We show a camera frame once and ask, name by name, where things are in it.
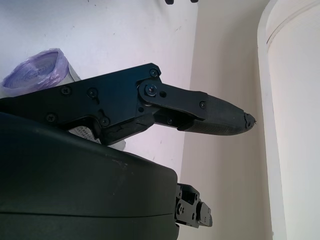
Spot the purple-lidded can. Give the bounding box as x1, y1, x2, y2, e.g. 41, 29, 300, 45
0, 48, 126, 152

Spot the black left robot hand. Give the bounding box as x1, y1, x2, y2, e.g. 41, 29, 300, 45
164, 0, 200, 6

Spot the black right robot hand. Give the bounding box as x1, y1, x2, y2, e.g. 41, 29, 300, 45
0, 63, 258, 240

